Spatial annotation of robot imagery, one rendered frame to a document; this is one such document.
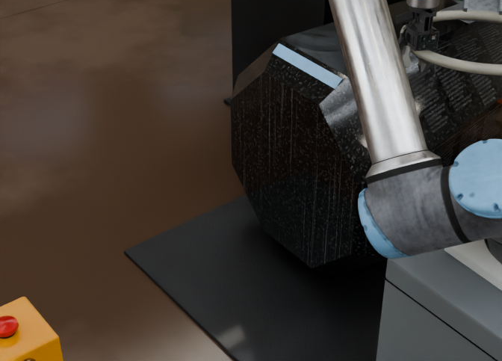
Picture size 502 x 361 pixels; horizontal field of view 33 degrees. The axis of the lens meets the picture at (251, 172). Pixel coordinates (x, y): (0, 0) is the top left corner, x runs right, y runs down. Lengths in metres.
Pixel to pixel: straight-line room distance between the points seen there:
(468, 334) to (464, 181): 0.34
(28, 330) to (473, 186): 0.80
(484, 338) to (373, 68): 0.56
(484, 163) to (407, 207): 0.16
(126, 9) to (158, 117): 1.26
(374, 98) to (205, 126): 2.28
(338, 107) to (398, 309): 0.88
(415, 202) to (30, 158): 2.43
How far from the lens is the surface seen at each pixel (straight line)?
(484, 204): 1.55
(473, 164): 1.59
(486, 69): 2.42
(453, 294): 1.77
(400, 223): 1.63
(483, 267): 1.81
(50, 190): 3.55
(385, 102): 1.65
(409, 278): 1.81
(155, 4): 5.13
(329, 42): 2.79
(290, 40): 2.79
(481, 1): 2.94
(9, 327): 1.35
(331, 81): 2.61
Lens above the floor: 2.02
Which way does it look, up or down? 34 degrees down
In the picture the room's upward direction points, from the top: straight up
